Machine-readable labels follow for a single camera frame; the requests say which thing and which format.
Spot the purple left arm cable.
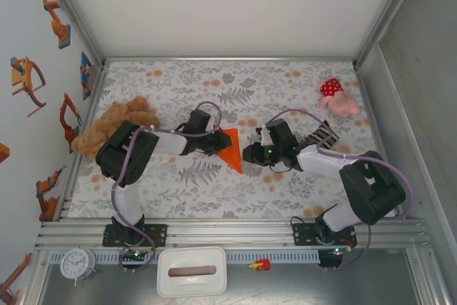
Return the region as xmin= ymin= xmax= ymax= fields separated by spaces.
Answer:
xmin=110 ymin=101 xmax=225 ymax=274

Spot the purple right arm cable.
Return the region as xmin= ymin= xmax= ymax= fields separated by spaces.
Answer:
xmin=269 ymin=107 xmax=416 ymax=272

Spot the small red yellow toy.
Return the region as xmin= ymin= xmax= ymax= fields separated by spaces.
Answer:
xmin=248 ymin=259 xmax=272 ymax=272

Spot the floral printed table mat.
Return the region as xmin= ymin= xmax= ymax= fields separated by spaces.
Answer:
xmin=66 ymin=59 xmax=398 ymax=220

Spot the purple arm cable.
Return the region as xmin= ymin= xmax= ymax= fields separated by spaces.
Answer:
xmin=110 ymin=101 xmax=225 ymax=274
xmin=269 ymin=107 xmax=416 ymax=272

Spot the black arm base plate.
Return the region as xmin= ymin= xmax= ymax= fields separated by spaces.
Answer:
xmin=102 ymin=223 xmax=169 ymax=248
xmin=291 ymin=222 xmax=357 ymax=247

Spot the white tissue box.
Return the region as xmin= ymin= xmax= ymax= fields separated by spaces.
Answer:
xmin=156 ymin=246 xmax=229 ymax=299

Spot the thin white string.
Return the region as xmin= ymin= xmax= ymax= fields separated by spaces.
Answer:
xmin=192 ymin=237 xmax=285 ymax=246

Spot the brown teddy bear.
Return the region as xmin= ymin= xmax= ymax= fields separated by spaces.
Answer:
xmin=71 ymin=96 xmax=161 ymax=160

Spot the pink plush toy, dotted cap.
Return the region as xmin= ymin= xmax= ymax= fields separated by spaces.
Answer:
xmin=318 ymin=78 xmax=361 ymax=119

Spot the white slotted cable duct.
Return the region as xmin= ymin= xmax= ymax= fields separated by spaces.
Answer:
xmin=48 ymin=249 xmax=321 ymax=264

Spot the white alarm clock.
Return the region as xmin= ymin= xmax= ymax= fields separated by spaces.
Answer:
xmin=59 ymin=247 xmax=97 ymax=288

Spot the orange paper sheet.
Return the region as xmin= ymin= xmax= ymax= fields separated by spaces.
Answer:
xmin=216 ymin=127 xmax=245 ymax=175

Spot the black white striped sock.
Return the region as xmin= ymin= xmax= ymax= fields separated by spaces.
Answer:
xmin=298 ymin=119 xmax=340 ymax=151

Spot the aluminium enclosure frame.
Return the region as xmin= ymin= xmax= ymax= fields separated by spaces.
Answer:
xmin=34 ymin=0 xmax=453 ymax=305

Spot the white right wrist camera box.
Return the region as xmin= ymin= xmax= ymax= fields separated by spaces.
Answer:
xmin=253 ymin=123 xmax=275 ymax=146

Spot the small controller board with LEDs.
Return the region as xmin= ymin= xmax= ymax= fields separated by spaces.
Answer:
xmin=119 ymin=246 xmax=153 ymax=262
xmin=328 ymin=246 xmax=354 ymax=259

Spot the blue conveyor wall sticker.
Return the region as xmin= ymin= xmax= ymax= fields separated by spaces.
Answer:
xmin=79 ymin=51 xmax=94 ymax=101

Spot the orange clamp wall sticker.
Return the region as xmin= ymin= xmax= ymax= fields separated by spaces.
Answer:
xmin=9 ymin=56 xmax=48 ymax=119

